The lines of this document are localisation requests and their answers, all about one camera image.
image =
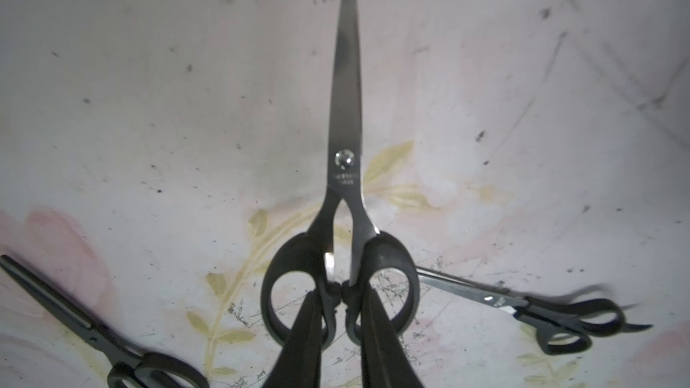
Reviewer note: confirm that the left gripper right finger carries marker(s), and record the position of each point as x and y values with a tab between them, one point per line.
384	363

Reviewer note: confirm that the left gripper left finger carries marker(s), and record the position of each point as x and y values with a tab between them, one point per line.
299	362

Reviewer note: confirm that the large blue-black handled scissors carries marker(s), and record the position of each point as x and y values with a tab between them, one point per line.
372	249

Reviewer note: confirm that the small black scissors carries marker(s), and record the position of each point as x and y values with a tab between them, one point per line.
129	368

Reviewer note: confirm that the slim black scissors with hook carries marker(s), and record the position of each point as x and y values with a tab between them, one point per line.
560	329

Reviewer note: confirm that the pink floral table mat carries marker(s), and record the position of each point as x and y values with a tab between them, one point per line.
156	153

